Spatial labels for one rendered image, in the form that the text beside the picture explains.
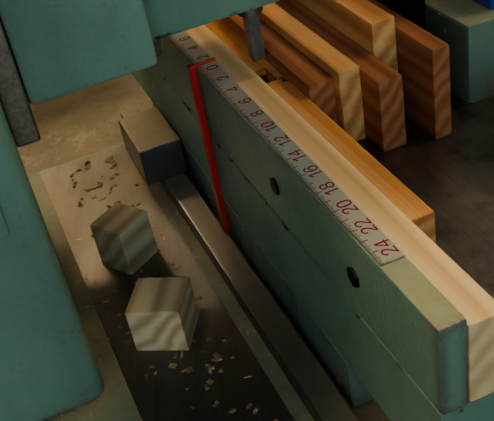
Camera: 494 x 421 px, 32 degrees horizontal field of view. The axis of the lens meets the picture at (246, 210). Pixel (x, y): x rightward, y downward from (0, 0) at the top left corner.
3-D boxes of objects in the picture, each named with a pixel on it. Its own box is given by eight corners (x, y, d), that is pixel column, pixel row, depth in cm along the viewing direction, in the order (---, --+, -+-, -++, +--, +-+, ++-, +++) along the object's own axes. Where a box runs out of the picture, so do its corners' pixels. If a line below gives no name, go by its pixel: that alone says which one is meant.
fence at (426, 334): (470, 404, 40) (468, 317, 37) (439, 418, 40) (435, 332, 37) (124, 8, 87) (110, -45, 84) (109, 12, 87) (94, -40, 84)
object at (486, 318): (506, 388, 41) (507, 309, 38) (470, 404, 40) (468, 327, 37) (143, 2, 88) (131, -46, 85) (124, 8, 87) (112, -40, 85)
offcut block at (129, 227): (132, 276, 68) (119, 234, 66) (102, 265, 70) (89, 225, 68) (158, 251, 70) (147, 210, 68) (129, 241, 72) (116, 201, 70)
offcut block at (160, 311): (189, 351, 61) (178, 311, 58) (136, 351, 61) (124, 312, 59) (199, 314, 63) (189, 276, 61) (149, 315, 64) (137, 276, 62)
